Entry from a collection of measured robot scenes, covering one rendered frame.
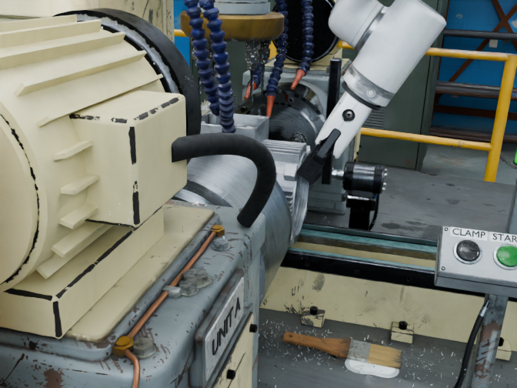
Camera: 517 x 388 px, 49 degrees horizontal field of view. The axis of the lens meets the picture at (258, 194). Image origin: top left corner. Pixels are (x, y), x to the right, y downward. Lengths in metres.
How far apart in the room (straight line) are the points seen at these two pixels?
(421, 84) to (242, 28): 3.23
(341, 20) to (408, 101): 3.27
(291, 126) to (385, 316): 0.45
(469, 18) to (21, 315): 5.72
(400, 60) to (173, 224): 0.48
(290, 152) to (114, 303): 0.65
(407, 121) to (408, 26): 3.31
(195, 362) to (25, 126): 0.22
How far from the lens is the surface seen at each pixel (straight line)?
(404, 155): 4.25
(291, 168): 0.99
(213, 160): 0.78
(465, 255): 0.80
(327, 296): 1.08
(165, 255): 0.50
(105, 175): 0.38
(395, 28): 0.90
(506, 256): 0.81
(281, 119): 1.26
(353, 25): 0.90
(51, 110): 0.38
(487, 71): 6.02
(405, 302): 1.07
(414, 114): 4.17
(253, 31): 0.96
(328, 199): 1.54
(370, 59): 0.91
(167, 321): 0.44
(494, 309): 0.86
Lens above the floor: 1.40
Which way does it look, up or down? 21 degrees down
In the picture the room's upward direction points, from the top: 2 degrees clockwise
